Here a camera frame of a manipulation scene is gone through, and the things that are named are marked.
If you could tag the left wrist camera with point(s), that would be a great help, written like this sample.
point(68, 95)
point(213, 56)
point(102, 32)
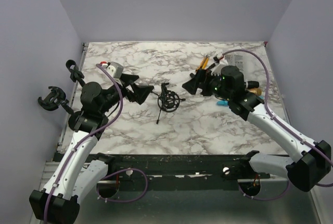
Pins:
point(113, 68)

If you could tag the black microphone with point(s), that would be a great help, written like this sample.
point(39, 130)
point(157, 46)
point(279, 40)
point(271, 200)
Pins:
point(252, 84)

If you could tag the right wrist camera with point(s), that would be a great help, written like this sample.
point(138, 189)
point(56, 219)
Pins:
point(220, 63)

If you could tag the black round-base shockmount stand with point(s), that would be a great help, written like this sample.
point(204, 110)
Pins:
point(54, 99)

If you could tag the black round-base mic stand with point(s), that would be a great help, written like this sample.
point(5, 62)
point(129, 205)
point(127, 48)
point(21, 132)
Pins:
point(75, 74)

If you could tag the black T-handle tool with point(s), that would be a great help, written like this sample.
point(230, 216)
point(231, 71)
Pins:
point(209, 68)

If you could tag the gold microphone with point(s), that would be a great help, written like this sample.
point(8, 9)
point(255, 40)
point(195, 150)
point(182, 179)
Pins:
point(256, 91)

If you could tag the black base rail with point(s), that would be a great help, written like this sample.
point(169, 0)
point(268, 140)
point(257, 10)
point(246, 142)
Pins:
point(177, 172)

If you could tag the blue microphone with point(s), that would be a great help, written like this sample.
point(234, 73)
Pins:
point(222, 103)

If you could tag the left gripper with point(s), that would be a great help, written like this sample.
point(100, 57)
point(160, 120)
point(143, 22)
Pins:
point(140, 92)

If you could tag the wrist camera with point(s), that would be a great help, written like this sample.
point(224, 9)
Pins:
point(113, 68)
point(220, 63)

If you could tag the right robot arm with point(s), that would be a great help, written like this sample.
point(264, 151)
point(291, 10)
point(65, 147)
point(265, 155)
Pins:
point(307, 161)

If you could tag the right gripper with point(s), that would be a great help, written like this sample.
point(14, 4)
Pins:
point(204, 76)

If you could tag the clear plastic screw box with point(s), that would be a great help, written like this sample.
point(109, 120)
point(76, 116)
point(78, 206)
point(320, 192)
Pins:
point(237, 60)

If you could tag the yellow utility knife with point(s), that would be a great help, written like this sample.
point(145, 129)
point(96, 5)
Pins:
point(203, 63)

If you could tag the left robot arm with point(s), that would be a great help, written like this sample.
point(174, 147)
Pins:
point(60, 199)

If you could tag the black tripod mic stand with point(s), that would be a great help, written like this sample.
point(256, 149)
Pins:
point(168, 101)

